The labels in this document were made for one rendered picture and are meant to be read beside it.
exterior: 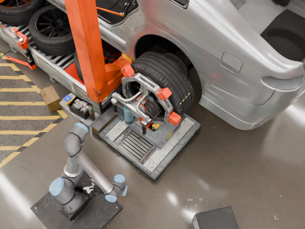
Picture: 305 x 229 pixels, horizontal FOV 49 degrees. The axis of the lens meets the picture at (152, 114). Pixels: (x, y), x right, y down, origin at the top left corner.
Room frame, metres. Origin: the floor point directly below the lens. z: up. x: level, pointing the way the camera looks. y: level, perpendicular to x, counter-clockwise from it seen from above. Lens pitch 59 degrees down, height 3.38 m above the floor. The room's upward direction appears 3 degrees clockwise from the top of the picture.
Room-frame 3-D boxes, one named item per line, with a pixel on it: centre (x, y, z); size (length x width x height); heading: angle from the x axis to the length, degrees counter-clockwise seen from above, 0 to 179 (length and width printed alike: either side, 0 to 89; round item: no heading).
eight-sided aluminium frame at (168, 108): (1.68, 0.06, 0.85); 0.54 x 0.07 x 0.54; 53
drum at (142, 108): (1.62, 0.10, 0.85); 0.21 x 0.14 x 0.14; 143
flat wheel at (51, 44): (2.95, 1.19, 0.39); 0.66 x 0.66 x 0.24
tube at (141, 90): (1.64, 0.21, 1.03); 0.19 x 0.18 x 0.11; 143
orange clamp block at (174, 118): (1.50, -0.20, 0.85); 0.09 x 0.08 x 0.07; 53
